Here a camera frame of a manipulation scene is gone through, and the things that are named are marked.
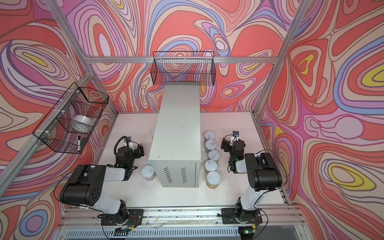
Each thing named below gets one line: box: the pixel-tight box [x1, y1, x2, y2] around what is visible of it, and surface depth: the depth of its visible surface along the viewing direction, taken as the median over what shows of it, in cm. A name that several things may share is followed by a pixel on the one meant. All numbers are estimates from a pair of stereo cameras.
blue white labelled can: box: [141, 164, 157, 182], surface depth 85 cm
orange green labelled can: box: [206, 170, 221, 189], surface depth 81 cm
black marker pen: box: [77, 135, 81, 152], surface depth 73 cm
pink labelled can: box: [204, 159, 218, 175], surface depth 88 cm
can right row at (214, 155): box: [208, 149, 221, 164], surface depth 92 cm
